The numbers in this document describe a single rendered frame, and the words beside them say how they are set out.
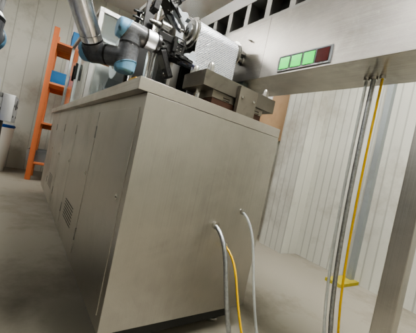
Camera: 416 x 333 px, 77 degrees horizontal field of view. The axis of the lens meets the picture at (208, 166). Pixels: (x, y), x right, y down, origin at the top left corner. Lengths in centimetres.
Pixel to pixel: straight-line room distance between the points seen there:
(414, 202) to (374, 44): 53
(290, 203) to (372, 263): 76
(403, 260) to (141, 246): 84
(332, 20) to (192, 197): 85
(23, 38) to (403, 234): 492
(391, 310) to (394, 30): 89
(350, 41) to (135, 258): 105
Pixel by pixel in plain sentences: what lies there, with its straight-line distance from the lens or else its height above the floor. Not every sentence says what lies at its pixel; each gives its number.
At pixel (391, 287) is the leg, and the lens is 112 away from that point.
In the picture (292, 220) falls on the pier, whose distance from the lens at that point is 265.
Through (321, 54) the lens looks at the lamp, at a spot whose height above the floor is 119.
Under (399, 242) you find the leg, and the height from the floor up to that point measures 56.
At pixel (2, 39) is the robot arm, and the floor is 98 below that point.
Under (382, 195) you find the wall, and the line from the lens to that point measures 243.
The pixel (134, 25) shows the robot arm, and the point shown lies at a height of 112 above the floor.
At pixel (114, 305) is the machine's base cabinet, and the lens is 98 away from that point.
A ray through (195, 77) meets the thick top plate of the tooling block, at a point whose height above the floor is 100.
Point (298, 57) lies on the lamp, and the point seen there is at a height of 119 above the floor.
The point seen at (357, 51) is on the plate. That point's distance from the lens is 111.
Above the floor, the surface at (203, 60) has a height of 114.
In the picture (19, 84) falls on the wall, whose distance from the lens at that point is 491.
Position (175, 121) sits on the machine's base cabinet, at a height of 80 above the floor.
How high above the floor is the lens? 69
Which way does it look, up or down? 1 degrees down
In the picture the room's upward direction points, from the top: 12 degrees clockwise
